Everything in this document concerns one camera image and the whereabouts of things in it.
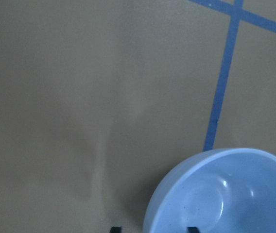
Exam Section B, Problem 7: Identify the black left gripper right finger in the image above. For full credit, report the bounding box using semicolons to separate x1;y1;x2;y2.
187;227;199;233

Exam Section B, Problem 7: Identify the blue bowl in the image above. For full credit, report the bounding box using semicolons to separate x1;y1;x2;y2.
143;148;276;233

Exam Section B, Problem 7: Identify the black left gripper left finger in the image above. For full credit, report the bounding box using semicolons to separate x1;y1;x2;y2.
110;226;122;233

